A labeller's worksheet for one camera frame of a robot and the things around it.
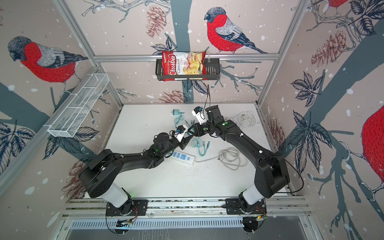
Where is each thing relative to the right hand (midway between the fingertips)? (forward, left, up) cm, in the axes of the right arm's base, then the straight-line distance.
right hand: (189, 131), depth 81 cm
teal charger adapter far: (+30, +14, -17) cm, 37 cm away
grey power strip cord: (-5, -25, -19) cm, 32 cm away
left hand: (0, -1, 0) cm, 1 cm away
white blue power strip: (-7, +5, -16) cm, 18 cm away
